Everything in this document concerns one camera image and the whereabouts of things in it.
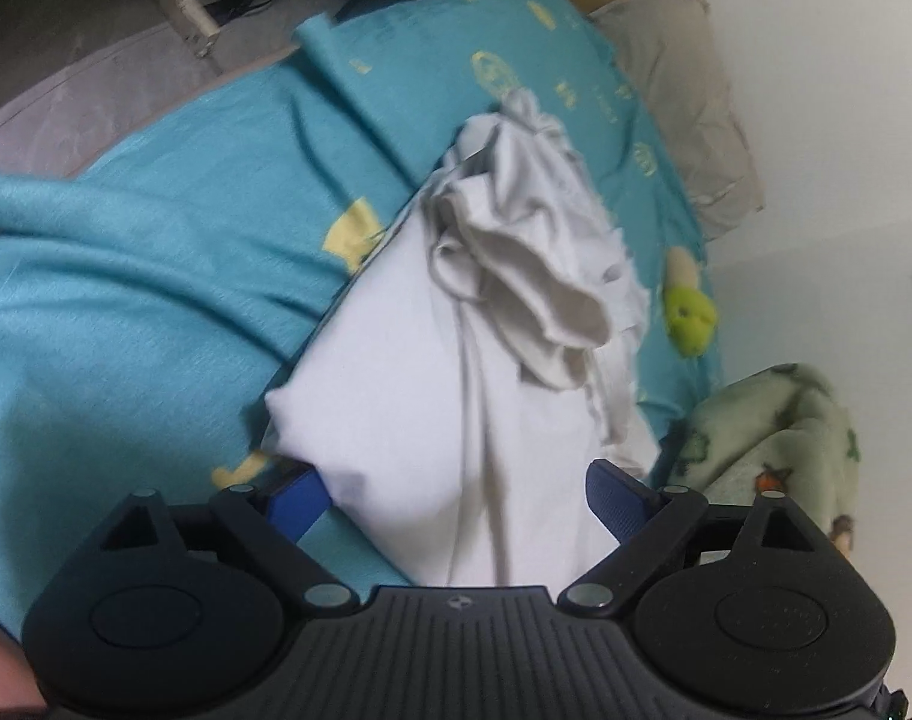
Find green fleece blanket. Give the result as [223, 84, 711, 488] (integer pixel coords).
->
[666, 364, 863, 557]

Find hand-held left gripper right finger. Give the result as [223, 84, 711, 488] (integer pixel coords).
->
[557, 459, 836, 613]

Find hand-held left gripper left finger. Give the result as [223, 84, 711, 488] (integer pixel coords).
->
[96, 465, 361, 613]

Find green plush toy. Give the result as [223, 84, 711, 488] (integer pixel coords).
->
[662, 246, 721, 356]

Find white power strip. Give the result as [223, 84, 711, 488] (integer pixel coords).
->
[156, 0, 221, 58]

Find grey mattress cover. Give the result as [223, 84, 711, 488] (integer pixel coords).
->
[0, 19, 307, 182]

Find teal printed bed sheet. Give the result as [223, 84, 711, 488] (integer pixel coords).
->
[0, 0, 727, 642]

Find white shirt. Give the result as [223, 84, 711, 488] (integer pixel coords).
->
[265, 86, 663, 590]

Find person's leg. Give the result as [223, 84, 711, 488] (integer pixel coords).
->
[0, 600, 48, 720]

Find grey pillow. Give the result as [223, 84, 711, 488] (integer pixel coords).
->
[589, 0, 767, 242]

